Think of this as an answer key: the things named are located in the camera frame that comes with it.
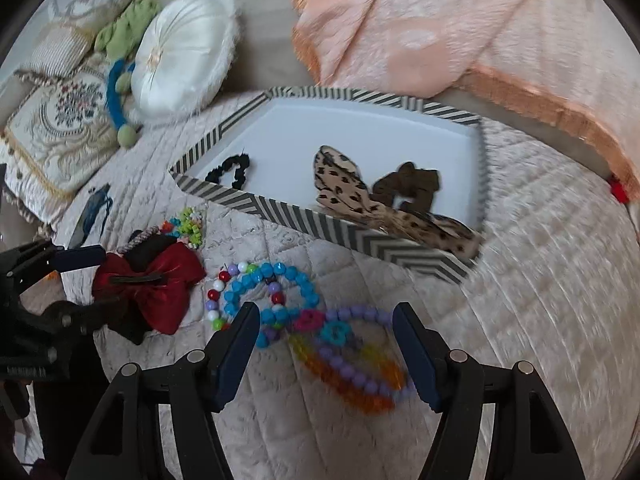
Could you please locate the rainbow translucent bead bracelet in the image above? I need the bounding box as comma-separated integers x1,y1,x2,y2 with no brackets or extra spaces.
289,309,408,415

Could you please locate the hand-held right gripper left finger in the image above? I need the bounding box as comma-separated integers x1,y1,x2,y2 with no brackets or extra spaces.
65,301,262,480

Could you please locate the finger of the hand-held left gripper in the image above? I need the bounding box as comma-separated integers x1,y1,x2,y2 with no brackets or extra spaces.
27,296,128,342
12,241,107,273

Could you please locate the grey braided hair tie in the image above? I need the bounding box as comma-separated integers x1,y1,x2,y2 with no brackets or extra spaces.
117,225,173,256

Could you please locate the blue bookmark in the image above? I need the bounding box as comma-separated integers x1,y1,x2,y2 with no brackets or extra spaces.
67,183,115,251

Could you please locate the purple bead bracelet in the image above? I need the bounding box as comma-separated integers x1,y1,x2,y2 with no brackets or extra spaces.
260,305,417,402

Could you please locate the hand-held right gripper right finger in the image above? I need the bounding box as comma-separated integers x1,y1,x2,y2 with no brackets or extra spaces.
392,301,586,480

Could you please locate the blue plush ring toy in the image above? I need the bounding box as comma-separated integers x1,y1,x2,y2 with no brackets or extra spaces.
106,58,143,150

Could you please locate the pink fringed cushion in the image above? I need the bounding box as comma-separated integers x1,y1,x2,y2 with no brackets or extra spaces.
290,0,640,188

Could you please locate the small red object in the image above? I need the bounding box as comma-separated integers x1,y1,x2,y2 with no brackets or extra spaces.
609,174,630,205

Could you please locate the green knotted plush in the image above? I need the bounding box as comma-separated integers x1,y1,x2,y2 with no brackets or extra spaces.
94,0,161,61

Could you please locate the leopard print bow headband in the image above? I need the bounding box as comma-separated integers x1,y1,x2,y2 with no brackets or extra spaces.
313,145,483,261

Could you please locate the floral embroidered cushion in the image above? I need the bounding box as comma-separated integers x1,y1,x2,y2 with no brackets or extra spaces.
0,55,133,223

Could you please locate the striped beige cushion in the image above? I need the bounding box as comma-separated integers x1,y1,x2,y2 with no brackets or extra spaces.
17,25,96,78

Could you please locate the red fabric scrunchie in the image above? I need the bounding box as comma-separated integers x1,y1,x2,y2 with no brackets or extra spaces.
91,244,207,336

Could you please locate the striped hexagonal tray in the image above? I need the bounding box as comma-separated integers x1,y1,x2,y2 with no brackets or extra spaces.
167,86,488,285

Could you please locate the white round satin pillow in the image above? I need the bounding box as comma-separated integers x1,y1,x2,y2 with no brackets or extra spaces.
131,0,241,121

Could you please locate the black scrunchie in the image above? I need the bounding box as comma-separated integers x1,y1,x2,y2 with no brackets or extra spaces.
204,152,252,191

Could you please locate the multicolour round bead bracelet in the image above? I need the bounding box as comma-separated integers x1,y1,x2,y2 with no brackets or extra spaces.
205,260,288,332

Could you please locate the cream quilted bedspread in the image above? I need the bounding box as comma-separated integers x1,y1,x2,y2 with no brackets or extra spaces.
0,92,640,480

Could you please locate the black fabric headband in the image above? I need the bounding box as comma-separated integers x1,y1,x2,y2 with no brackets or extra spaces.
107,235,178,347

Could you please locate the green bead bracelet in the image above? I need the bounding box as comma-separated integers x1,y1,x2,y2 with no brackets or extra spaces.
170,206,207,250

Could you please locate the blue bead bracelet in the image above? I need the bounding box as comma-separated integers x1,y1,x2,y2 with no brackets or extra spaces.
222,261,321,350

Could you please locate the brown scrunchie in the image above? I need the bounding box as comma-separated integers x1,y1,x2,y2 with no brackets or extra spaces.
372,161,443,216

